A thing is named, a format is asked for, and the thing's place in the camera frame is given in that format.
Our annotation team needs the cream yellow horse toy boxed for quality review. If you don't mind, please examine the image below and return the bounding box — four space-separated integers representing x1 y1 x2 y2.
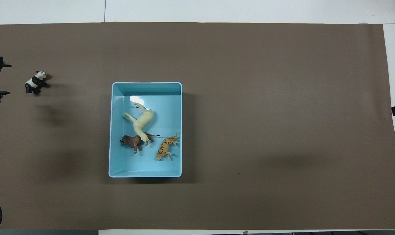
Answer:
123 102 155 143

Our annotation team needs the light blue storage box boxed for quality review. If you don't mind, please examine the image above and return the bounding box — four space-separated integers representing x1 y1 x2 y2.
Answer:
108 82 183 178

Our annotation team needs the black and white panda toy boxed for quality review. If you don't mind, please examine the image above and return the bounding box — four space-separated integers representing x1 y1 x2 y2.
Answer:
24 70 50 95

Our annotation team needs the orange striped tiger toy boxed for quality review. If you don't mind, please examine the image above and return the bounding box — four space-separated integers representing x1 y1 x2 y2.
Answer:
156 132 180 162

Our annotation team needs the brown lion toy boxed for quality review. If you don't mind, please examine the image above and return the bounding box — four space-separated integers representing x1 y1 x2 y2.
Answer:
120 132 160 154

